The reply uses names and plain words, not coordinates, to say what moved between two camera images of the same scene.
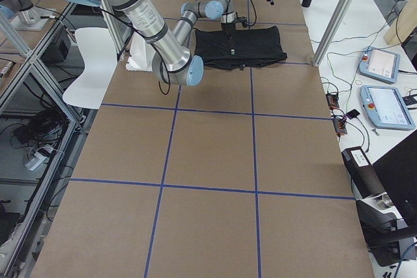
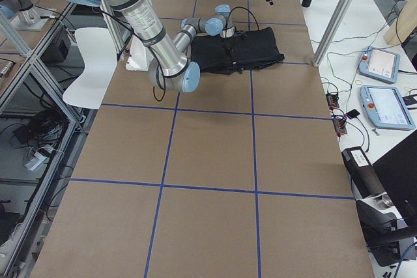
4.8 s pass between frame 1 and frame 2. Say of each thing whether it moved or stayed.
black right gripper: moved
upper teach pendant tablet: stayed
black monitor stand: stayed
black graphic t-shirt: stayed
